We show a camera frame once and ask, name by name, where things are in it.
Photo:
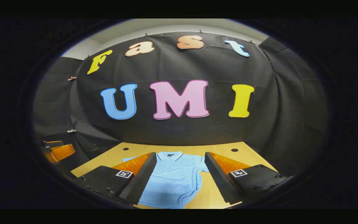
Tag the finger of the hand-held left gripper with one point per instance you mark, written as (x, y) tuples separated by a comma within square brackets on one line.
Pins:
[(62, 153), (54, 144)]

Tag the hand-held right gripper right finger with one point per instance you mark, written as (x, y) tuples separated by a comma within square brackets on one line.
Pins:
[(218, 180)]

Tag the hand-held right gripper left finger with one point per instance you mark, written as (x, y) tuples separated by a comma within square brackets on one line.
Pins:
[(141, 183)]

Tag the light blue T-shirt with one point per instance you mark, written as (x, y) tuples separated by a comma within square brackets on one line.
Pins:
[(172, 180)]

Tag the black backdrop cloth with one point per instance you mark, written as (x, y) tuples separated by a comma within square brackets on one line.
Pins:
[(197, 133)]

